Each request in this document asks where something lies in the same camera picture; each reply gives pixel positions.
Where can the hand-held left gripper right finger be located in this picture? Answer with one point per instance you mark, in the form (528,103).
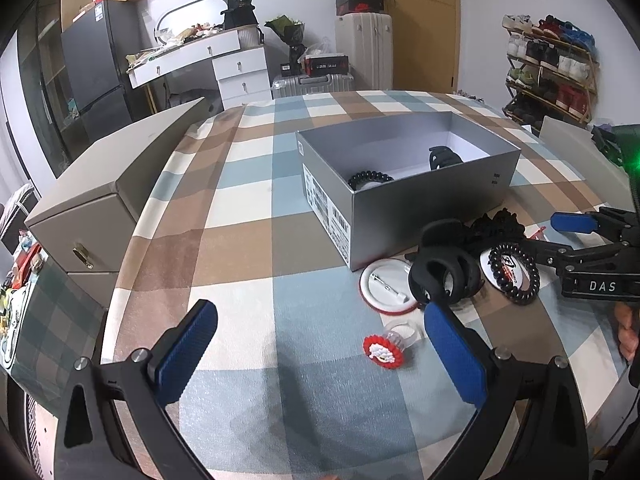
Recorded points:
(457,355)

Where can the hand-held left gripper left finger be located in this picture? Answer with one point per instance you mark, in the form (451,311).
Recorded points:
(187,350)

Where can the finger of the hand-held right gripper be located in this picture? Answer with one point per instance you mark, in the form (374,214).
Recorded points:
(570,222)
(547,252)

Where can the white printed pin badge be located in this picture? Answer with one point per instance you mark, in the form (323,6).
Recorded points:
(492,265)

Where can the black lace hair bow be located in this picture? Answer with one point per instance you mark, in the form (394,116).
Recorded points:
(495,225)

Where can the white pin badge red rim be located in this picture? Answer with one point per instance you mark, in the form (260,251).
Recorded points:
(382,285)

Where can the silver cardboard box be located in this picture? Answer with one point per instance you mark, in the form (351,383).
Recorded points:
(425,220)

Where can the person's right hand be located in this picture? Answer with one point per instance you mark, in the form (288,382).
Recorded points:
(629,332)

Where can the silver box lid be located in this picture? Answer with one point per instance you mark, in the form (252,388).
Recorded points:
(575,155)

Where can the green checked cloth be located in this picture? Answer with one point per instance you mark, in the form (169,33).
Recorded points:
(65,320)

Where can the checked tablecloth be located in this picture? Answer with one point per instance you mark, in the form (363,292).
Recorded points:
(240,220)

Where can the small black hair claw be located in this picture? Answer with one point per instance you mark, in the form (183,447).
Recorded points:
(440,157)

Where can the shoe rack with shoes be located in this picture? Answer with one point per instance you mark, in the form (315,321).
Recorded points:
(550,70)

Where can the beige drawer cabinet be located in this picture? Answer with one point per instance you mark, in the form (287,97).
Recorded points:
(85,220)

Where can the wooden door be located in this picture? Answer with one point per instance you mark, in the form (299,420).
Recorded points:
(425,25)

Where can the cream suitcase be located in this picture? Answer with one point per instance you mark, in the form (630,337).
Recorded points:
(362,50)

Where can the white vanity desk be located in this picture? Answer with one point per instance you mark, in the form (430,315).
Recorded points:
(235,67)

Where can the silver suitcase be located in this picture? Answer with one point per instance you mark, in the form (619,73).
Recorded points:
(312,85)

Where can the red black box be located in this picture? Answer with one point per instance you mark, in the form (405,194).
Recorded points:
(325,66)

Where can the black refrigerator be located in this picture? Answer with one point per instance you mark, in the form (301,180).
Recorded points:
(97,70)

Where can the white plastic bag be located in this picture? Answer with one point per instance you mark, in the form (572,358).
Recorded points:
(320,49)

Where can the glass door cabinet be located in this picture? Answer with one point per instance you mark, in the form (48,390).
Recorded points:
(42,75)

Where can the white ribbed container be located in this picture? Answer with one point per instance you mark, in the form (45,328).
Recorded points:
(249,36)

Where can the oval mirror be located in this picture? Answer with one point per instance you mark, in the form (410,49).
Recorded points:
(190,15)

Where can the black wrapped flower bouquet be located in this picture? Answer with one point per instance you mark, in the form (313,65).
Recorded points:
(287,30)

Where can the black bag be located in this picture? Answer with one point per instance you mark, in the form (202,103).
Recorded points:
(240,7)

